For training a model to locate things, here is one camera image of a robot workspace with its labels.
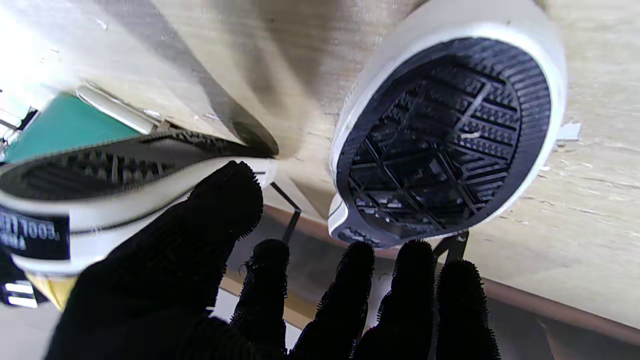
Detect white paper scrap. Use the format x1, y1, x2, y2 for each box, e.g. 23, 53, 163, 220
555, 121, 582, 147

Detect yellow canvas sneaker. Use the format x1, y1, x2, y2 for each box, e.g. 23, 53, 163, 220
0, 127, 279, 312
327, 0, 568, 249

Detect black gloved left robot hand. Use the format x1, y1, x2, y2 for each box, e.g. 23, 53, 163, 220
45, 160, 501, 360

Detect beige hand brush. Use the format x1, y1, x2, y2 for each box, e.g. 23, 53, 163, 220
75, 85, 166, 136

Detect small wooden stand black legs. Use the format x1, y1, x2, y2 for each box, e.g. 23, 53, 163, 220
220, 181, 471, 331

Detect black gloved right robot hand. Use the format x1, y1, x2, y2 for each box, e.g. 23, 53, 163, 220
0, 247, 50, 308

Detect teal plastic basin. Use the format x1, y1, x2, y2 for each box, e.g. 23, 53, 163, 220
4, 94, 142, 163

